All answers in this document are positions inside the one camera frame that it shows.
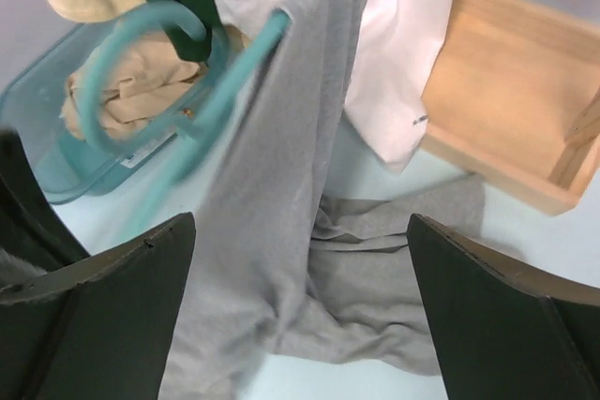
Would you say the wooden clothes rack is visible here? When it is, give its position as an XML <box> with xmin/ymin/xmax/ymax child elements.
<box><xmin>422</xmin><ymin>0</ymin><xmax>599</xmax><ymax>215</ymax></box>

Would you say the teal hanger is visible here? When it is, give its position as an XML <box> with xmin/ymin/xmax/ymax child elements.
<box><xmin>79</xmin><ymin>0</ymin><xmax>292</xmax><ymax>242</ymax></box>

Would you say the teal plastic basket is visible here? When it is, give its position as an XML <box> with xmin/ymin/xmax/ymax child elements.
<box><xmin>0</xmin><ymin>20</ymin><xmax>235</xmax><ymax>205</ymax></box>

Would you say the beige t-shirt in basket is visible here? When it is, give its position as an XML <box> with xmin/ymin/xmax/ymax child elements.
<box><xmin>58</xmin><ymin>24</ymin><xmax>254</xmax><ymax>143</ymax></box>

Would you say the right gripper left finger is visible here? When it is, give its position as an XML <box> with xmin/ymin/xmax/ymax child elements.
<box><xmin>1</xmin><ymin>213</ymin><xmax>195</xmax><ymax>399</ymax></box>

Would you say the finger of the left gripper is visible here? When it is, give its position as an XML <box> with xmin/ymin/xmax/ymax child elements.
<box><xmin>1</xmin><ymin>129</ymin><xmax>89</xmax><ymax>272</ymax></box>

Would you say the grey t-shirt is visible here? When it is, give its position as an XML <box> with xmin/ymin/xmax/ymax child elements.
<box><xmin>159</xmin><ymin>0</ymin><xmax>485</xmax><ymax>399</ymax></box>

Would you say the green and white raglan shirt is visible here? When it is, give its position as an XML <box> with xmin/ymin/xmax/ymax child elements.
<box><xmin>120</xmin><ymin>0</ymin><xmax>453</xmax><ymax>171</ymax></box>

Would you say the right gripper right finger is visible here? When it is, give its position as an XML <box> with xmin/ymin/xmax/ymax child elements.
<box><xmin>408</xmin><ymin>215</ymin><xmax>599</xmax><ymax>399</ymax></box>

